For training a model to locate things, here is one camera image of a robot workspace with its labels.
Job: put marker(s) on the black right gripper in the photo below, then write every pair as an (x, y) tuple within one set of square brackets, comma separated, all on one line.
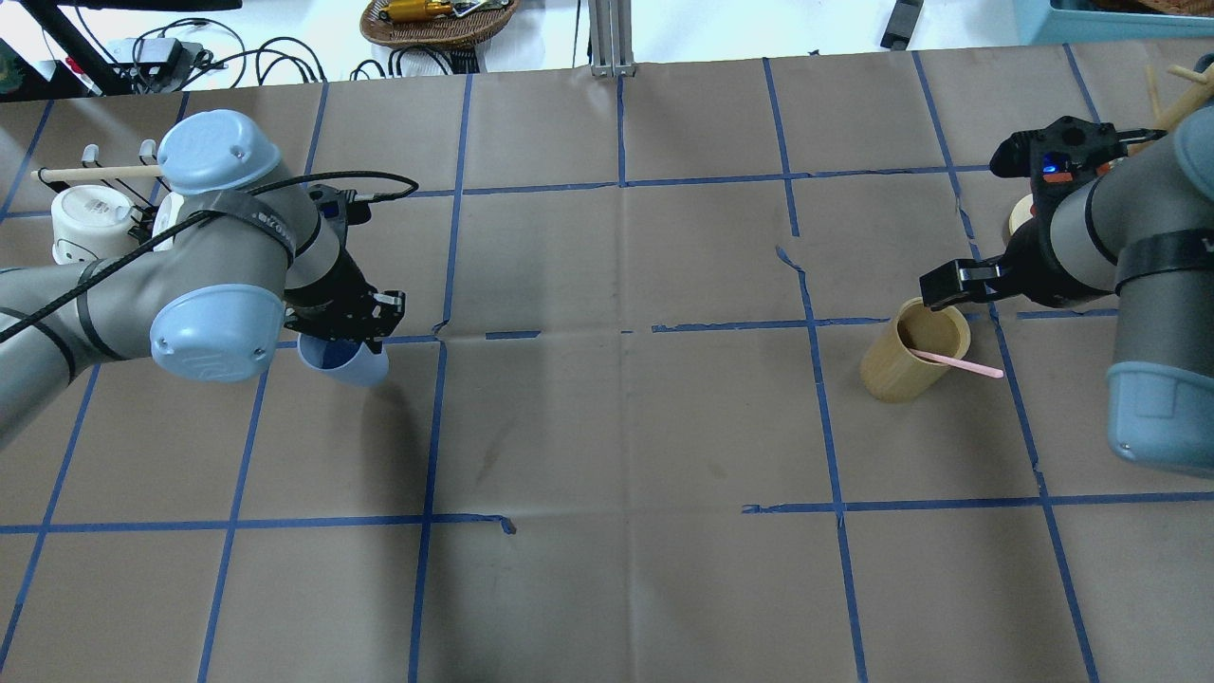
[(1031, 261)]

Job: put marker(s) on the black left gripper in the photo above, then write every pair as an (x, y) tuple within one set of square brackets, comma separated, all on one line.
[(327, 302)]

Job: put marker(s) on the light blue cup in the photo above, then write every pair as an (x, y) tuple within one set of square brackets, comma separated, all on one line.
[(348, 362)]

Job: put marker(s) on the pink chopstick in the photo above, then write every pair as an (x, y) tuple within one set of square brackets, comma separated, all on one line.
[(968, 366)]

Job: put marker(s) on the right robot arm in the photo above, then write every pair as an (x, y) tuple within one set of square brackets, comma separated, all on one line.
[(1127, 213)]

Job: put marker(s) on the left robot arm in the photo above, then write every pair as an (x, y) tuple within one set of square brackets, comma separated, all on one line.
[(255, 250)]

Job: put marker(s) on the bamboo cylinder holder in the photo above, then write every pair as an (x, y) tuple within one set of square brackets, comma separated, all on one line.
[(891, 371)]

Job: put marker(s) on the white smiley mug right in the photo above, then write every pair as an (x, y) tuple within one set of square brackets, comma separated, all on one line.
[(167, 214)]

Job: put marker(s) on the white smiley mug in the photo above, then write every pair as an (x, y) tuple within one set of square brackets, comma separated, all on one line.
[(90, 222), (167, 214)]

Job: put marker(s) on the white smiley mug left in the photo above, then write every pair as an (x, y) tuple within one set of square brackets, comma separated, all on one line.
[(90, 222)]

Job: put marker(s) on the light blue tray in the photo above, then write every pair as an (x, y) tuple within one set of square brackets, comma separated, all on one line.
[(1073, 22)]

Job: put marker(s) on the black power adapter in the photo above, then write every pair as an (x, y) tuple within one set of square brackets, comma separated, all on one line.
[(899, 29)]

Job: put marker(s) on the small wicker basket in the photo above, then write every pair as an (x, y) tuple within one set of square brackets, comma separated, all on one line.
[(447, 24)]

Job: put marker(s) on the wooden rack rod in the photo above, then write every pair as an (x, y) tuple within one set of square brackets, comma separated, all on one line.
[(70, 175)]

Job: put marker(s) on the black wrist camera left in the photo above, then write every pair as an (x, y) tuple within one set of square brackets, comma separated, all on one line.
[(341, 207)]

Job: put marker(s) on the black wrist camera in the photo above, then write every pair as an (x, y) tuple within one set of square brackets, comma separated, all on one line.
[(341, 207), (1066, 153)]

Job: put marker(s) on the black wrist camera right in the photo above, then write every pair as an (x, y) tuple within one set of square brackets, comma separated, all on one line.
[(1066, 153)]

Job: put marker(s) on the aluminium frame post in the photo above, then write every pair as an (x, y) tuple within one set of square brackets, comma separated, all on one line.
[(611, 52)]

